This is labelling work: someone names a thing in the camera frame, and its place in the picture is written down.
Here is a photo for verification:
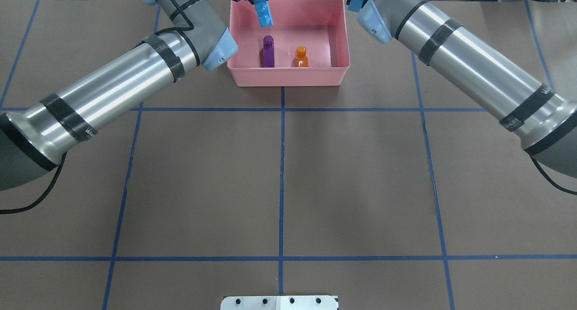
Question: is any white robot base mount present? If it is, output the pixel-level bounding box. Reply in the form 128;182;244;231
220;295;339;310

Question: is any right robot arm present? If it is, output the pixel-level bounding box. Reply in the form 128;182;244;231
346;0;577;178

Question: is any purple block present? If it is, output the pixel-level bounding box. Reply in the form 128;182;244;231
262;35;275;68

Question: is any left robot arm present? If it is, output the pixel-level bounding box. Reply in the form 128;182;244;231
0;0;238;190

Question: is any long blue studded block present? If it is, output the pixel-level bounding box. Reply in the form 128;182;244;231
252;0;274;28

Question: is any orange block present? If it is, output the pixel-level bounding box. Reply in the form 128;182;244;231
294;46;309;67

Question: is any pink plastic box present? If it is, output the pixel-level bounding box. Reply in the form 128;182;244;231
227;0;350;87

